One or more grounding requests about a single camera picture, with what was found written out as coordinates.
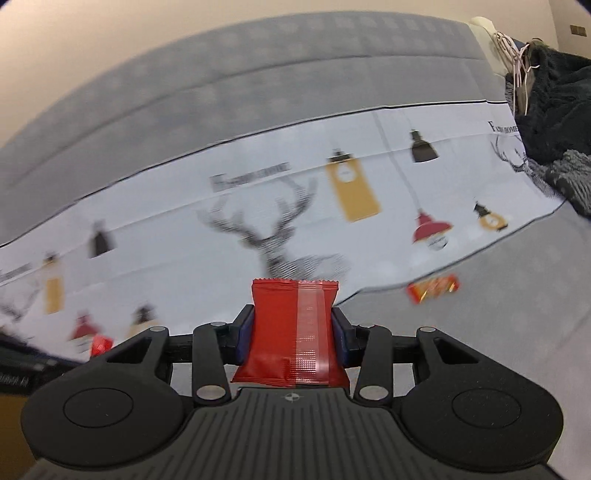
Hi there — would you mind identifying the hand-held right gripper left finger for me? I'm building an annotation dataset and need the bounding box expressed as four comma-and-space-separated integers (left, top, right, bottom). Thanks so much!
107, 305, 256, 402

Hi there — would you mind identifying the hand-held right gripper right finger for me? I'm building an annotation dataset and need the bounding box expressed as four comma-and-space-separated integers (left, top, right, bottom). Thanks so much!
330, 307, 482, 402

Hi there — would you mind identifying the red snack packet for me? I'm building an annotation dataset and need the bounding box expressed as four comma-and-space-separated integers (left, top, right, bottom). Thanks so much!
231, 278, 351, 387

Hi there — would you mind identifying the small red candy bar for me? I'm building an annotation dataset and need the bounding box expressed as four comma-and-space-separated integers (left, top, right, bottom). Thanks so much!
90, 333, 114, 358

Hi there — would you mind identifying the orange red candy bar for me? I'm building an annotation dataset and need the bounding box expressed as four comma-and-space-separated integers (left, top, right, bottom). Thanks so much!
406, 273, 461, 305

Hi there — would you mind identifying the grey white printed tablecloth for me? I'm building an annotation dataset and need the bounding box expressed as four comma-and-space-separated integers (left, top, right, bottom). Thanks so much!
0, 16, 591, 402

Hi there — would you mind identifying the grey fuzzy cloth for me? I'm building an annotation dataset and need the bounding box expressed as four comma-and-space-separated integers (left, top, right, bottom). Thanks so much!
545, 150, 591, 215

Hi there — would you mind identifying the dark fuzzy blanket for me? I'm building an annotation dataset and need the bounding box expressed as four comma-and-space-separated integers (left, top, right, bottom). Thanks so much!
512, 41, 591, 162

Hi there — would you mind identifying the white cord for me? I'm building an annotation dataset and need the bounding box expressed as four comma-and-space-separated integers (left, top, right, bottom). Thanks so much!
493, 30, 543, 116

